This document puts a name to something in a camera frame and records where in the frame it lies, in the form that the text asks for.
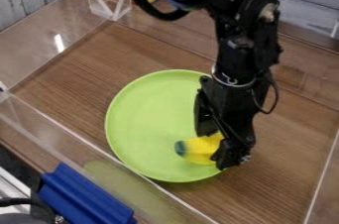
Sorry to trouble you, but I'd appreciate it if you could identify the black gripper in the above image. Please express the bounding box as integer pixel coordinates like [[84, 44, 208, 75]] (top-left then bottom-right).
[[194, 76, 268, 170]]

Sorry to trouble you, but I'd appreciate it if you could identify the yellow toy banana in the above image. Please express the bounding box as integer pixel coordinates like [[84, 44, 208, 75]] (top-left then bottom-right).
[[175, 132, 224, 166]]

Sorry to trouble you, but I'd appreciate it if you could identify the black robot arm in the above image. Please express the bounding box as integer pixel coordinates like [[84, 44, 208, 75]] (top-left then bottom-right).
[[133, 0, 282, 169]]

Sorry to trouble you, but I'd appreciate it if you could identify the green round plate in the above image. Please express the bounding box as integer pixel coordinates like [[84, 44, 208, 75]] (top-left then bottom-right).
[[104, 69, 220, 182]]

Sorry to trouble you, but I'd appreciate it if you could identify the blue plastic block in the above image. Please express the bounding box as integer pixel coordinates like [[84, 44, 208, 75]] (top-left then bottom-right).
[[39, 163, 137, 224]]

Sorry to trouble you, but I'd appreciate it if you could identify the clear acrylic front wall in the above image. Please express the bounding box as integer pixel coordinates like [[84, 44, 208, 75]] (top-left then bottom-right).
[[0, 82, 219, 224]]

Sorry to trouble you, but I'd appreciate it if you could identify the black cable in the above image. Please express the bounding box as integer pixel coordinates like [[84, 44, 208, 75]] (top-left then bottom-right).
[[0, 197, 55, 224]]

